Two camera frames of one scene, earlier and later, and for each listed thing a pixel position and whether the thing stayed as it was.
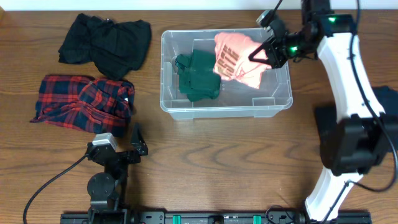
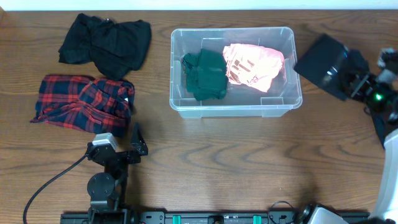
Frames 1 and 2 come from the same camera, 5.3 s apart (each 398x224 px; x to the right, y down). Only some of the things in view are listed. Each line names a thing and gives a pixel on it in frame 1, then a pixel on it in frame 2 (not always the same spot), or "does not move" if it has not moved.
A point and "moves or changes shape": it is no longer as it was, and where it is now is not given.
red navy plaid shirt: (101, 106) does not move
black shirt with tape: (326, 120) → (322, 64)
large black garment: (112, 48) does not move
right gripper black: (276, 56) → (357, 90)
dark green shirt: (197, 79) moves or changes shape
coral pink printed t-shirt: (232, 61) moves or changes shape
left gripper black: (123, 156) does not move
